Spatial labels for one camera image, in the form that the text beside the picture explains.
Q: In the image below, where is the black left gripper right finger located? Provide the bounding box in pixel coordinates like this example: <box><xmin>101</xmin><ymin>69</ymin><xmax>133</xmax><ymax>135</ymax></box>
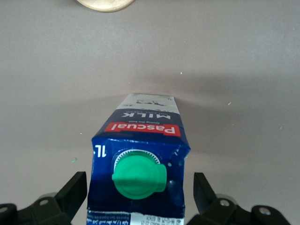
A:
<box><xmin>187</xmin><ymin>172</ymin><xmax>293</xmax><ymax>225</ymax></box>

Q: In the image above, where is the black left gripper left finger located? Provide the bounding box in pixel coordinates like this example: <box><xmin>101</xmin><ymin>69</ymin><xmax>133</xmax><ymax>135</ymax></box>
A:
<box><xmin>0</xmin><ymin>172</ymin><xmax>88</xmax><ymax>225</ymax></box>

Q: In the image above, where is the blue milk carton green cap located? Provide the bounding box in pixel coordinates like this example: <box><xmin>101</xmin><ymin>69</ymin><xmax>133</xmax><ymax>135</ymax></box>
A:
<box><xmin>86</xmin><ymin>93</ymin><xmax>192</xmax><ymax>225</ymax></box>

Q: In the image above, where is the brown table cover sheet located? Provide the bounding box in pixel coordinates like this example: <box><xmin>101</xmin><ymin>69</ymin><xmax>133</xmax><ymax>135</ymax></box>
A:
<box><xmin>0</xmin><ymin>0</ymin><xmax>300</xmax><ymax>225</ymax></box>

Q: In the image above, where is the wooden mug tree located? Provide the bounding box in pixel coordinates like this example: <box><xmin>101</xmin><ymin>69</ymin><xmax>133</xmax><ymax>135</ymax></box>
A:
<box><xmin>76</xmin><ymin>0</ymin><xmax>136</xmax><ymax>13</ymax></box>

